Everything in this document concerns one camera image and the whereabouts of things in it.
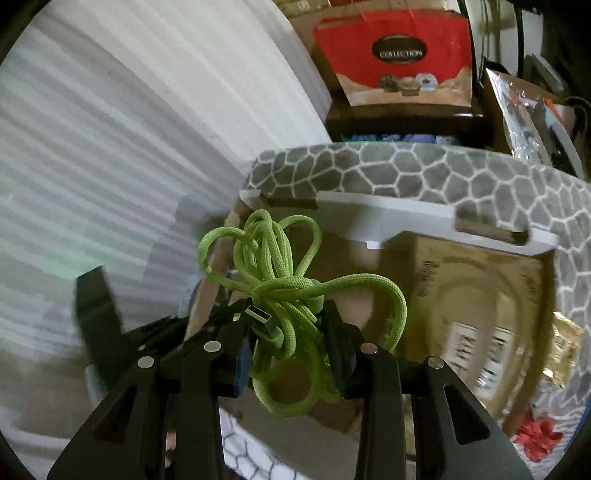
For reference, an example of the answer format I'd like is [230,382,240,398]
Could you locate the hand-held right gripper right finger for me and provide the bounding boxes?
[321,299,533,480]

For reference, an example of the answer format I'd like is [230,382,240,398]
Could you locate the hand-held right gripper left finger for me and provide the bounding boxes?
[46,300,257,480]

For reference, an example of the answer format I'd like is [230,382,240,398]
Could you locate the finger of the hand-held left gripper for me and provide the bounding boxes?
[74,267,185,384]

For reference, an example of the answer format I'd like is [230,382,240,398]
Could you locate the green braided cable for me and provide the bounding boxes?
[198,209,408,420]

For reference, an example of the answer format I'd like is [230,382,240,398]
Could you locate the cardboard box with white flap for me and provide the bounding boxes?
[185,187,561,435]

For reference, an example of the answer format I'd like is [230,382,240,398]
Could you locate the grey honeycomb patterned blanket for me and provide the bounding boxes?
[217,142,591,480]

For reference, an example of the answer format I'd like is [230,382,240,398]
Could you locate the red ribbon bow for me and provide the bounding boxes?
[513,415,565,462]

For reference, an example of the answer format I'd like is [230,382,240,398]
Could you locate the gold foil packet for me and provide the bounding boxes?
[542,311,585,402]

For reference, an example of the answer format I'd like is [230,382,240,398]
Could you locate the dark wooden stool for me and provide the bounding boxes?
[325,99,488,144]

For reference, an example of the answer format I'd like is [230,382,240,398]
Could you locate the clear plastic bag of parts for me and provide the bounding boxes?
[482,68,585,167]

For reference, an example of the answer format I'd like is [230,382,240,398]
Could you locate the red gift box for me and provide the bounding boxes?
[311,11,476,109]

